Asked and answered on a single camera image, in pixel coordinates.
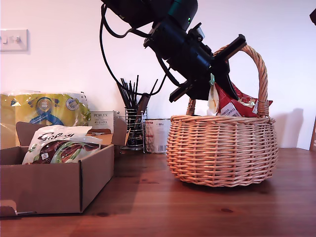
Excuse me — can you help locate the tin can with white label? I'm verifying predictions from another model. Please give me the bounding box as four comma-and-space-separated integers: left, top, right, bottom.
144, 118, 171, 154

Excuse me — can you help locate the chrome wire utensil holder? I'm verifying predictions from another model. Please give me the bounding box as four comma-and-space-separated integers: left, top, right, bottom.
119, 107, 148, 151

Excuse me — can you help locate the woven wicker basket with handle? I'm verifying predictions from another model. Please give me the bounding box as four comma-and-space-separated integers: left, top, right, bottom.
166, 44, 279, 188

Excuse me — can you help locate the brown cardboard box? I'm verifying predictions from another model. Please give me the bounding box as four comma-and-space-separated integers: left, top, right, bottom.
0, 118, 129, 218

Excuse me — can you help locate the brown wooden chair part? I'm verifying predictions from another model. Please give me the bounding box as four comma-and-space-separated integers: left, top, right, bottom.
309, 116, 316, 152

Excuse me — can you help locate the white green Galaxy egg bag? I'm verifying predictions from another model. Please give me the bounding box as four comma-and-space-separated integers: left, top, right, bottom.
22, 124, 103, 165

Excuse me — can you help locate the yellow plastic package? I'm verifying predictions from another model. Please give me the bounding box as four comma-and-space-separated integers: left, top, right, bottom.
0, 90, 91, 150

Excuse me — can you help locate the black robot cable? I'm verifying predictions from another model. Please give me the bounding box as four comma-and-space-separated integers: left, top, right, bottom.
102, 3, 153, 39
99, 4, 166, 97

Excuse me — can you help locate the white wall switch plate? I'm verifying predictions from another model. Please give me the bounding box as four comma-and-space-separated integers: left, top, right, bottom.
0, 29, 29, 52

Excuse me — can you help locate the red and white egg bag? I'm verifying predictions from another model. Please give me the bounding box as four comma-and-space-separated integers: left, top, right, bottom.
207, 79, 274, 118

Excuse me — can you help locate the black chopstick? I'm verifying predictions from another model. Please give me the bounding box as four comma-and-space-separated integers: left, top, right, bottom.
134, 75, 139, 107
116, 82, 127, 109
147, 79, 158, 98
120, 78, 132, 108

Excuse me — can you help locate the white Porlex box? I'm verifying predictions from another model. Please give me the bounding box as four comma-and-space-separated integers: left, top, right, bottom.
90, 111, 118, 135

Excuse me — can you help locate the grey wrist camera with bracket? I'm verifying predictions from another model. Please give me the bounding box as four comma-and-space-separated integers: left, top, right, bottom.
187, 22, 206, 42

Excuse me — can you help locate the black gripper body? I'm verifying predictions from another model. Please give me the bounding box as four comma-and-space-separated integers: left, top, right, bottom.
169, 35, 247, 102

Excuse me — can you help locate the brown-handled knife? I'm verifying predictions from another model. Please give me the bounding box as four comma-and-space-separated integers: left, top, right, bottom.
134, 93, 150, 124

